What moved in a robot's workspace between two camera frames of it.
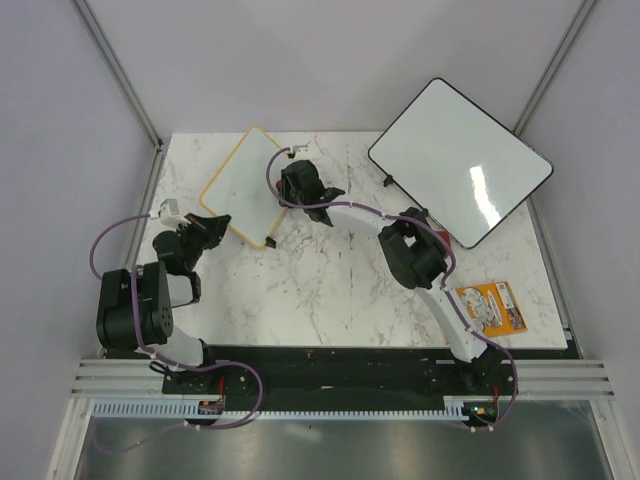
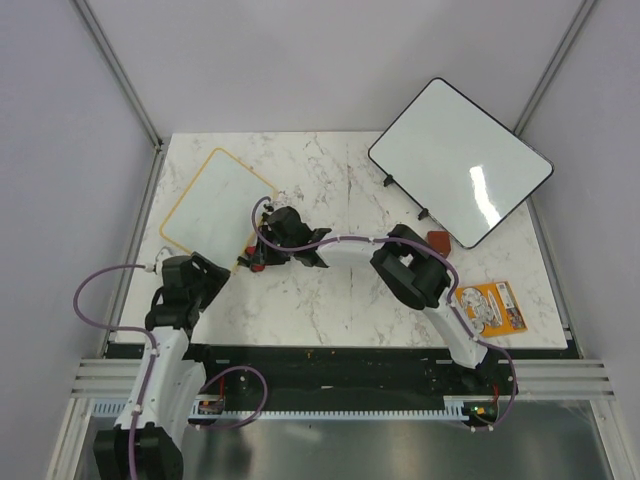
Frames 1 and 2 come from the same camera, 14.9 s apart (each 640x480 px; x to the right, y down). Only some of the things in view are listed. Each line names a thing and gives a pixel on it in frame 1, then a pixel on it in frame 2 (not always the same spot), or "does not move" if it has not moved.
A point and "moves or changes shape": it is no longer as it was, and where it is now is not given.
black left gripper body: (193, 255) → (206, 285)
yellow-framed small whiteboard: (239, 193) moves or changes shape
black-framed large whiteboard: (459, 164) does not move
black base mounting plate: (458, 374) does not move
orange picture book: (494, 308) does not move
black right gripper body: (286, 193) → (269, 256)
